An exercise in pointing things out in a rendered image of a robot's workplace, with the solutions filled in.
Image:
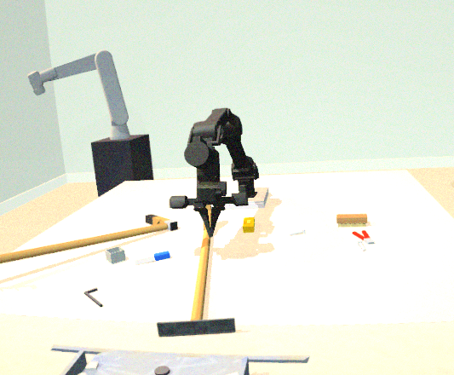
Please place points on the long-handled scraper with black blade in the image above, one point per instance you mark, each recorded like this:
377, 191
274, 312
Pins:
197, 325

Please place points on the red-handled pliers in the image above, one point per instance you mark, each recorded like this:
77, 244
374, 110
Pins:
366, 237

